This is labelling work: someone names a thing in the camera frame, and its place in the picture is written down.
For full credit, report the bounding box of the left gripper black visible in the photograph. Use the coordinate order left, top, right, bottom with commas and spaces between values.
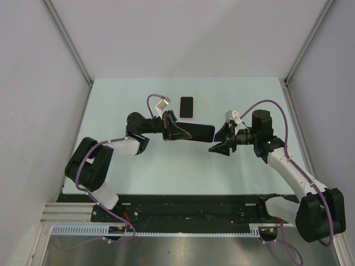
141, 110, 192, 141

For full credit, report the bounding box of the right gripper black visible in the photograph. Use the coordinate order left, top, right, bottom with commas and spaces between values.
209, 121, 258, 156

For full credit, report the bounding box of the front aluminium rail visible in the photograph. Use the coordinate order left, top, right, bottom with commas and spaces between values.
40, 202, 94, 224

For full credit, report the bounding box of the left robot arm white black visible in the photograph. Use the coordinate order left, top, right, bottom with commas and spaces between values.
64, 111, 192, 222

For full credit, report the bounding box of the aluminium rail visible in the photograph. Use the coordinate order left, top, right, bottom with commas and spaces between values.
40, 202, 94, 224
280, 79, 354, 265

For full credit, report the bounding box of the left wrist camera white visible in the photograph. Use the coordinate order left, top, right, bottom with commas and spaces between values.
155, 96, 171, 118

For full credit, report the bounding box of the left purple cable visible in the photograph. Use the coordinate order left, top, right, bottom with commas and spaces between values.
52, 94, 167, 252

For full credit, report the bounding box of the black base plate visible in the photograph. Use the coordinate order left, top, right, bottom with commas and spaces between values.
57, 193, 303, 233

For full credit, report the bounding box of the aluminium frame post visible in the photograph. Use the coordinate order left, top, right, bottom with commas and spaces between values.
41, 0, 94, 88
282, 0, 338, 86

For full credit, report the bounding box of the right aluminium frame post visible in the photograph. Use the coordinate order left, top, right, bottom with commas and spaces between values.
282, 0, 338, 86

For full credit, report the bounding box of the phone in beige case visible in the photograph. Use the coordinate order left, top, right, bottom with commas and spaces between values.
179, 96, 194, 119

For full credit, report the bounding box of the left aluminium frame post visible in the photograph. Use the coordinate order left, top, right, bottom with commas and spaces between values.
41, 0, 94, 88

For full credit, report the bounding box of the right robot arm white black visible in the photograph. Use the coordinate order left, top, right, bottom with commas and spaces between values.
209, 110, 346, 243

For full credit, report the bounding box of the right side aluminium rail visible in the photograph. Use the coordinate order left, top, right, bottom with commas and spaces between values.
280, 79, 354, 265

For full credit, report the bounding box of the grey slotted cable duct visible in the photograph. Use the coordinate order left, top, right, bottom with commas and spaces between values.
51, 223, 280, 238

